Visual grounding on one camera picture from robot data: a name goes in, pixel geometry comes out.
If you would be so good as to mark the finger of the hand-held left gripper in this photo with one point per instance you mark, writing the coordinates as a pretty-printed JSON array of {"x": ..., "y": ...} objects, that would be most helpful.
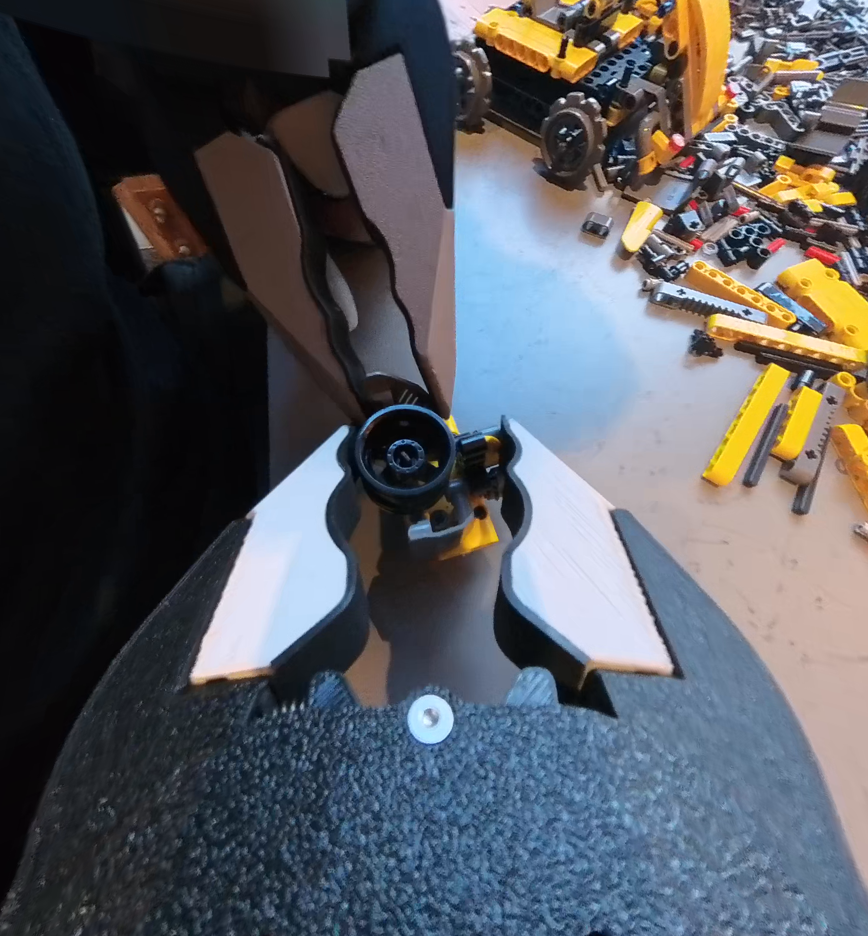
[
  {"x": 258, "y": 219},
  {"x": 397, "y": 183}
]

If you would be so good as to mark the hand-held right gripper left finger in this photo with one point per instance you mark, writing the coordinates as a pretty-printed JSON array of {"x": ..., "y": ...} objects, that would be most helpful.
[{"x": 280, "y": 578}]

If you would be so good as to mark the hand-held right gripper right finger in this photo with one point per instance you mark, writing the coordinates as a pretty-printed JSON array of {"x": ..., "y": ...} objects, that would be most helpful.
[{"x": 580, "y": 585}]

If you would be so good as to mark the small yellow brick wheel assembly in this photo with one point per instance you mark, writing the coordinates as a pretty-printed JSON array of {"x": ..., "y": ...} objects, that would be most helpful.
[{"x": 401, "y": 457}]

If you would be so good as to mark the yellow black brick vehicle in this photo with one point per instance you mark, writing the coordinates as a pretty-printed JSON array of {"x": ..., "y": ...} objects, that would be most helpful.
[{"x": 587, "y": 66}]

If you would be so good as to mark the small dark grey brick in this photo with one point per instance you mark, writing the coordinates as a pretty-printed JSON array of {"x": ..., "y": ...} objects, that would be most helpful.
[{"x": 597, "y": 224}]

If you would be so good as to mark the yellow curved panel brick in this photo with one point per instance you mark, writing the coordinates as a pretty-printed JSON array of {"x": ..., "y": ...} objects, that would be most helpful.
[{"x": 638, "y": 227}]

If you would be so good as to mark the person's black top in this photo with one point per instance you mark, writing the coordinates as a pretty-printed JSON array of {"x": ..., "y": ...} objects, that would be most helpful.
[{"x": 53, "y": 365}]

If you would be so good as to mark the pile of loose building bricks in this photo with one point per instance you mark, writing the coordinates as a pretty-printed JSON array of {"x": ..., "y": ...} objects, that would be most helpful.
[{"x": 770, "y": 241}]

